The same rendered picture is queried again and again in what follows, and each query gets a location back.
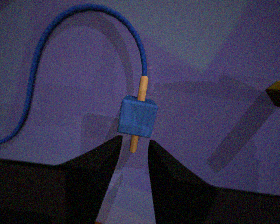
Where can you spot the blue block with wooden stick through it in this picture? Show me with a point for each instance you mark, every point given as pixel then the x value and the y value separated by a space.
pixel 137 117

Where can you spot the blue cord with wooden stick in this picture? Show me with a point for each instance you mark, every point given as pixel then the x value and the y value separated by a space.
pixel 52 25

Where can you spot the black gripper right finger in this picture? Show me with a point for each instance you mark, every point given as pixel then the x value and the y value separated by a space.
pixel 182 197

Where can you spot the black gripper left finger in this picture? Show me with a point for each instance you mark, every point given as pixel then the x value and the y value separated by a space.
pixel 71 192

